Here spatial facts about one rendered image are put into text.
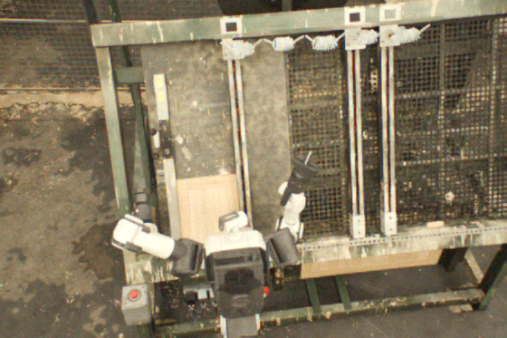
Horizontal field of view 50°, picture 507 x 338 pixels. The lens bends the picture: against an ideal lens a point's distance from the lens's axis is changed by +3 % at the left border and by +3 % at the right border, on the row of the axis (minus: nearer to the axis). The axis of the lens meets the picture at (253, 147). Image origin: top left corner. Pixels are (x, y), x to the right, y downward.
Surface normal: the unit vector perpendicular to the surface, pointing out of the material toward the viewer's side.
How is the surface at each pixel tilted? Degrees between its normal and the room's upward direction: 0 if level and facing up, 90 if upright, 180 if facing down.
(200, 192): 57
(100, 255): 0
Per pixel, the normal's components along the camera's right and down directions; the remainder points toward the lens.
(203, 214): 0.11, 0.21
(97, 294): 0.00, -0.71
